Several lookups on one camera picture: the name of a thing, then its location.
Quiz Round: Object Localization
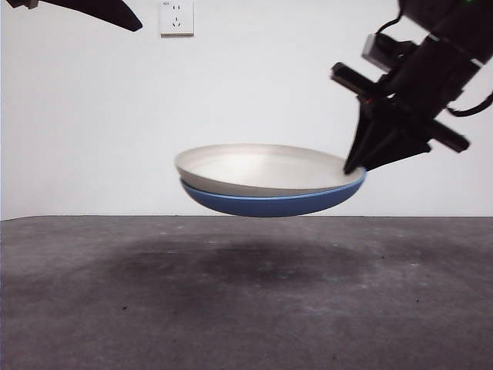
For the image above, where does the white round plate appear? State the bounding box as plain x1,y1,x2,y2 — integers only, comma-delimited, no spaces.
173,143,367,197

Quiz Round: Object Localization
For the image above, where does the blue round plate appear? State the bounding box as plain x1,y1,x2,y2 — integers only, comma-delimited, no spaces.
179,169,368,219

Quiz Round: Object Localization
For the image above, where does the black cable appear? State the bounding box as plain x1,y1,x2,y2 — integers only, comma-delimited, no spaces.
374,5,404,36
446,91,493,117

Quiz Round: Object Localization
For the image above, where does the pale grey right camera box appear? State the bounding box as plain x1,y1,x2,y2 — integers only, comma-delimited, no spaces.
361,32,392,72

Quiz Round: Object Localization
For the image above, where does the white wall socket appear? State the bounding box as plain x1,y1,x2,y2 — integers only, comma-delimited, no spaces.
159,0,195,39

